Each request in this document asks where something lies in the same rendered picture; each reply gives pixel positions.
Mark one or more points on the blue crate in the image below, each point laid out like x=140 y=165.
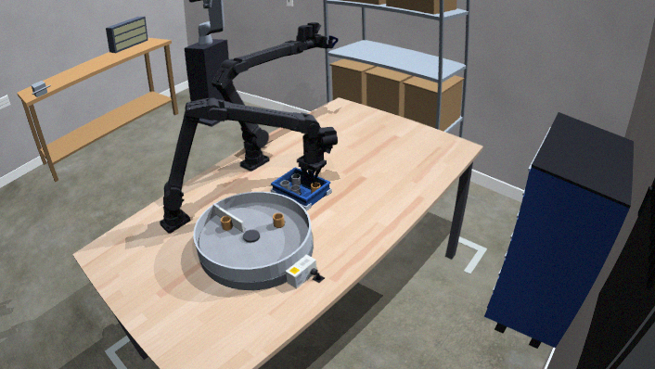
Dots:
x=305 y=198

